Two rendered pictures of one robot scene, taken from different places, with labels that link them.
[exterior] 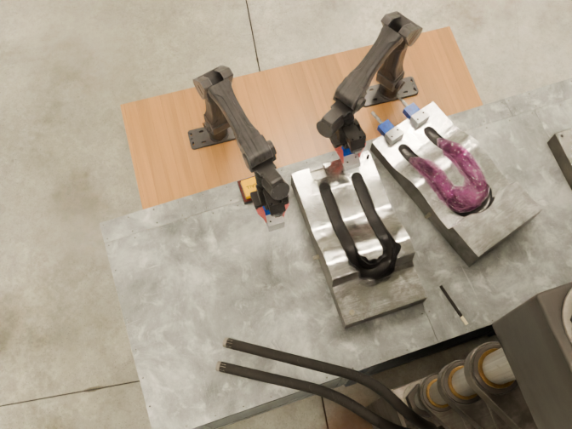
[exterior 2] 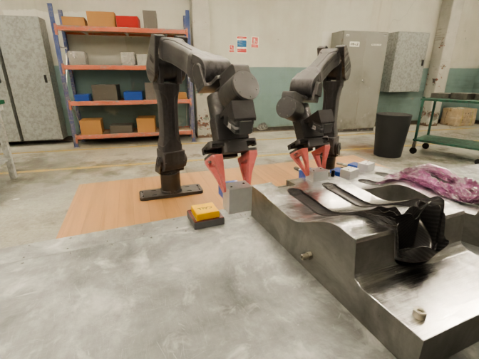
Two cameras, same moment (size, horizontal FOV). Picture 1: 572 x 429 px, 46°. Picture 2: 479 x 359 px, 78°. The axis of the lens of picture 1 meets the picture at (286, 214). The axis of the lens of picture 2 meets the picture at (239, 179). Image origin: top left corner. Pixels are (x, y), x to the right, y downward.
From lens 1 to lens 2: 1.68 m
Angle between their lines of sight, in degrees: 50
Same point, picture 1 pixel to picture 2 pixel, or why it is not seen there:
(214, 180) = (159, 216)
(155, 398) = not seen: outside the picture
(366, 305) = (438, 302)
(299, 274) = (283, 290)
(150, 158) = (90, 206)
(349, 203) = (331, 199)
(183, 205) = (112, 233)
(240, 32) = not seen: hidden behind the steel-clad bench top
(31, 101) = not seen: hidden behind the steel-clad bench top
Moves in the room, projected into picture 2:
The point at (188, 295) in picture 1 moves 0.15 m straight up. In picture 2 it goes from (70, 333) to (48, 247)
